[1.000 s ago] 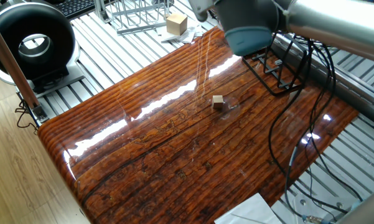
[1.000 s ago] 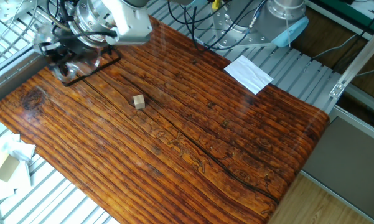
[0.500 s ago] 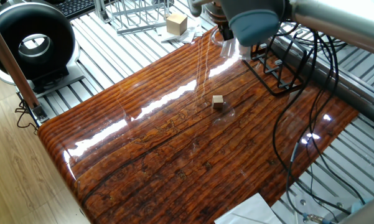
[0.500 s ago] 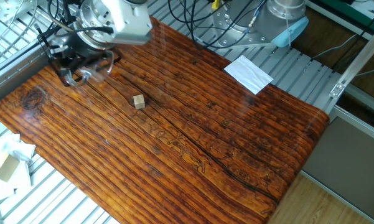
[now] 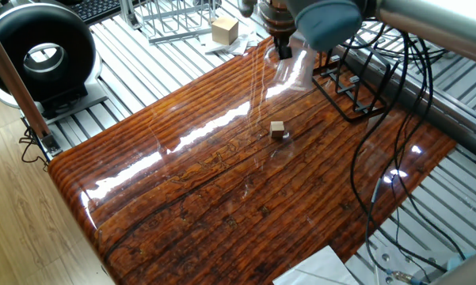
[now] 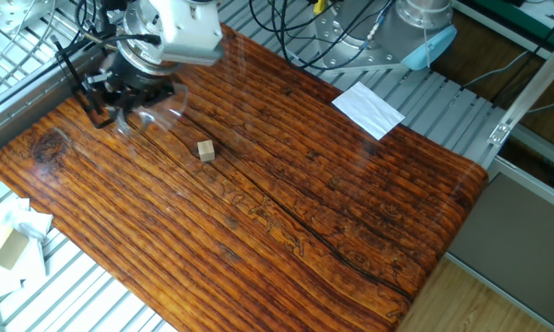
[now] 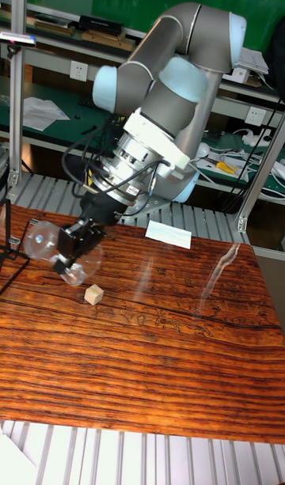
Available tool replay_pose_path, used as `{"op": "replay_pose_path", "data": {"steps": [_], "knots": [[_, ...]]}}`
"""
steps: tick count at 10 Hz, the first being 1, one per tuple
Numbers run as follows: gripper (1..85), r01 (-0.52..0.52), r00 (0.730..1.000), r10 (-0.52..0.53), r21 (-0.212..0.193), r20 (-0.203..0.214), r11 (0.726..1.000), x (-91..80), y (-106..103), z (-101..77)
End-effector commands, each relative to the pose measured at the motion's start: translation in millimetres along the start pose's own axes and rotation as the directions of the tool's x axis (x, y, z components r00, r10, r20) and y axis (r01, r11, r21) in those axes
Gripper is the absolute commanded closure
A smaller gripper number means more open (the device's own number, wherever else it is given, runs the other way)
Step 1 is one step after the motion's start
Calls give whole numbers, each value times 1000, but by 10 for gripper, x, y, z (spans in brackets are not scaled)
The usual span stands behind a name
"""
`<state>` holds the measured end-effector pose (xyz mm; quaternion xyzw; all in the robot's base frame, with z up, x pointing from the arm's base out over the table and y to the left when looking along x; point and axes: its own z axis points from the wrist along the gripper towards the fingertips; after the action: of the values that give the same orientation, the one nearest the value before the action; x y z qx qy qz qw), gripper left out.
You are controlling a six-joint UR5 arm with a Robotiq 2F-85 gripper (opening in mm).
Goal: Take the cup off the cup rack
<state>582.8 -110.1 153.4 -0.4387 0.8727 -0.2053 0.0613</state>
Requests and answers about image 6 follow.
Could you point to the large wooden block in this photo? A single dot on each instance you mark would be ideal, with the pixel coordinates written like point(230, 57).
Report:
point(4, 246)

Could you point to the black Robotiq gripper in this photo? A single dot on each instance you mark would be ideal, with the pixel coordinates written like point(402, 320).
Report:
point(138, 83)

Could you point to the aluminium plate with holes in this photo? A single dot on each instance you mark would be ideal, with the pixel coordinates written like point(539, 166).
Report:
point(9, 14)

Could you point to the metal frame post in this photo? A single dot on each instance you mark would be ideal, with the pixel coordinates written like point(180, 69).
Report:
point(530, 87)

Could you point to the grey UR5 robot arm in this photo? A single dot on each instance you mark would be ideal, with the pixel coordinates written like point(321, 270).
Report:
point(143, 55)

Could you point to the yellow connector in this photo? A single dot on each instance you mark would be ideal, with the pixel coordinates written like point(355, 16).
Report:
point(320, 6)

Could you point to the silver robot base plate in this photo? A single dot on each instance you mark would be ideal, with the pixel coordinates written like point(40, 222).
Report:
point(345, 50)

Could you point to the glossy wood-pattern table mat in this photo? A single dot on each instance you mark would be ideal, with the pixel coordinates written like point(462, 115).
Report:
point(304, 207)

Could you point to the grey board panel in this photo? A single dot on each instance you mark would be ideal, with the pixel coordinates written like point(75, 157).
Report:
point(511, 240)

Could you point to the small wooden cube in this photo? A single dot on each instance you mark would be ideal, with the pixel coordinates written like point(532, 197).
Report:
point(206, 151)

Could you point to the white wrist sensor mount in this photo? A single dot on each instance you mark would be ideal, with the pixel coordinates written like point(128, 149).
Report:
point(189, 32)

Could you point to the white paper sheet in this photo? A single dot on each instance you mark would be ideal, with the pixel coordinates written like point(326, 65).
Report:
point(368, 110)

